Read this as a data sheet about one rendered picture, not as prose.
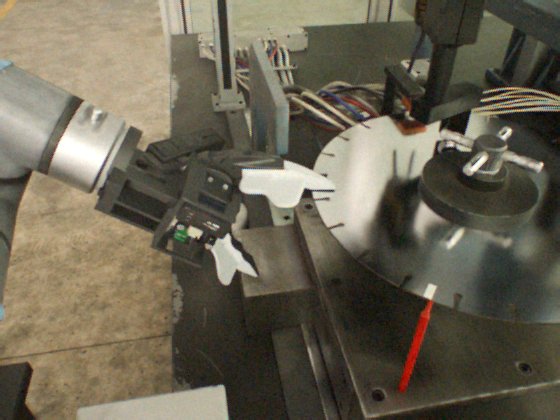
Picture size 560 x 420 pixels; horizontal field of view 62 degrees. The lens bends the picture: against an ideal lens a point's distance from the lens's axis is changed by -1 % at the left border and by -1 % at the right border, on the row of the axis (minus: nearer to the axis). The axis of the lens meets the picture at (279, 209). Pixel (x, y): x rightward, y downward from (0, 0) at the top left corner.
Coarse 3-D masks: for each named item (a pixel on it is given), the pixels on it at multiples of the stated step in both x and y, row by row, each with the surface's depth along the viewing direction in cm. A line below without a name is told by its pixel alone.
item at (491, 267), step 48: (336, 144) 53; (384, 144) 53; (432, 144) 53; (528, 144) 53; (336, 192) 46; (384, 192) 46; (336, 240) 41; (384, 240) 41; (432, 240) 41; (480, 240) 41; (528, 240) 41; (480, 288) 36; (528, 288) 36
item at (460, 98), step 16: (448, 48) 43; (432, 64) 45; (448, 64) 44; (432, 80) 46; (448, 80) 46; (432, 96) 47; (448, 96) 48; (464, 96) 48; (480, 96) 50; (416, 112) 48; (432, 112) 47; (448, 112) 48; (464, 112) 50; (448, 128) 51; (464, 128) 51
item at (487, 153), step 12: (444, 132) 46; (504, 132) 45; (468, 144) 44; (480, 144) 43; (492, 144) 43; (504, 144) 43; (480, 156) 42; (492, 156) 43; (504, 156) 43; (516, 156) 42; (468, 168) 41; (480, 168) 44; (492, 168) 43; (528, 168) 42; (540, 168) 41
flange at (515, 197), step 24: (432, 168) 48; (456, 168) 47; (504, 168) 45; (432, 192) 45; (456, 192) 44; (480, 192) 44; (504, 192) 44; (528, 192) 44; (456, 216) 43; (480, 216) 42; (504, 216) 42
